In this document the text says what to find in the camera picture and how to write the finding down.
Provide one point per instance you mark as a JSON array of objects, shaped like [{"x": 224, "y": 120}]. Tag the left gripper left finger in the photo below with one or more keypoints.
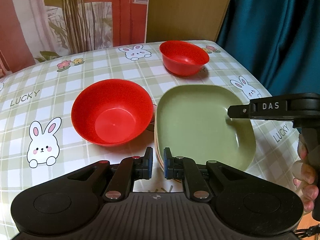
[{"x": 126, "y": 173}]

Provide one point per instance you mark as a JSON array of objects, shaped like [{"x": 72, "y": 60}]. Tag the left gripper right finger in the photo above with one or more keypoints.
[{"x": 194, "y": 177}]

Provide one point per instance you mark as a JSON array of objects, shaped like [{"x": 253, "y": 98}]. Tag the green square plate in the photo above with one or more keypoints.
[{"x": 192, "y": 121}]

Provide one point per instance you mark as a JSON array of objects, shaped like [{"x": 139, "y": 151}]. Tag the large red bowl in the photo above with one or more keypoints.
[{"x": 112, "y": 112}]

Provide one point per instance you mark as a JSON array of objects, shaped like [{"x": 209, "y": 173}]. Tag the orange plate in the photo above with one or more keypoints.
[{"x": 158, "y": 155}]

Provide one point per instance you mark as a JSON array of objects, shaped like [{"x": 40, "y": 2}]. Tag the small red bowl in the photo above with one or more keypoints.
[{"x": 183, "y": 58}]

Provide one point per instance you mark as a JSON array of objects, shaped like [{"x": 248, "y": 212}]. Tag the person's right hand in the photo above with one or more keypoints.
[{"x": 305, "y": 177}]

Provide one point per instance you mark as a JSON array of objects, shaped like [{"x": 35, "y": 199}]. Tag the teal curtain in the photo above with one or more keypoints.
[{"x": 277, "y": 41}]

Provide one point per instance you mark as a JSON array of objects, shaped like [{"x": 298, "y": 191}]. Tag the checkered bunny tablecloth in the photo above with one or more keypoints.
[{"x": 48, "y": 90}]

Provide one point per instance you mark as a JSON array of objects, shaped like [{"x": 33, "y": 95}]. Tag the printed backdrop cloth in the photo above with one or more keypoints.
[{"x": 35, "y": 31}]

